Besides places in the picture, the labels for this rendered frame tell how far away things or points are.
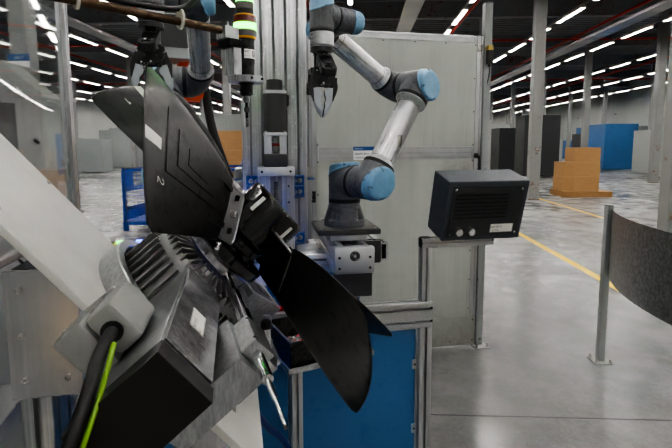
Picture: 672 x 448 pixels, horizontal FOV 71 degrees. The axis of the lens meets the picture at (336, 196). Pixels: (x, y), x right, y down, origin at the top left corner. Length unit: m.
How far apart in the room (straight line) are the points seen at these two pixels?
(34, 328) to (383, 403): 1.05
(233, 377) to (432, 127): 2.52
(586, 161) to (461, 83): 10.38
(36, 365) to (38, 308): 0.09
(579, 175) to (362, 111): 10.76
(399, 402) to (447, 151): 1.81
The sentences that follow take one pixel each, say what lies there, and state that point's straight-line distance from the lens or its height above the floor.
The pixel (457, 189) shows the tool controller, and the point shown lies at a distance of 1.39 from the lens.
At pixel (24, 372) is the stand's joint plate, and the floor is 0.99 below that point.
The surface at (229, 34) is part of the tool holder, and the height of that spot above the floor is 1.54.
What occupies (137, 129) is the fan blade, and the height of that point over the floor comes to 1.36.
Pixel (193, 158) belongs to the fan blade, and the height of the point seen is 1.32.
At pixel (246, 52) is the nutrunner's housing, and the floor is 1.51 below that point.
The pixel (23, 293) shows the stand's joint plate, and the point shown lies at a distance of 0.85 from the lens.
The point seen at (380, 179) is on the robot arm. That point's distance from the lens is 1.57.
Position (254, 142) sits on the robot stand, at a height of 1.34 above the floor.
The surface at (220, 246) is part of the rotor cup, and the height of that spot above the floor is 1.17.
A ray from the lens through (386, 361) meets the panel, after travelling 1.53.
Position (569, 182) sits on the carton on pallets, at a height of 0.36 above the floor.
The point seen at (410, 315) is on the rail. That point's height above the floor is 0.82.
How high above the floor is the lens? 1.34
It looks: 6 degrees down
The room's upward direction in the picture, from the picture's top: straight up
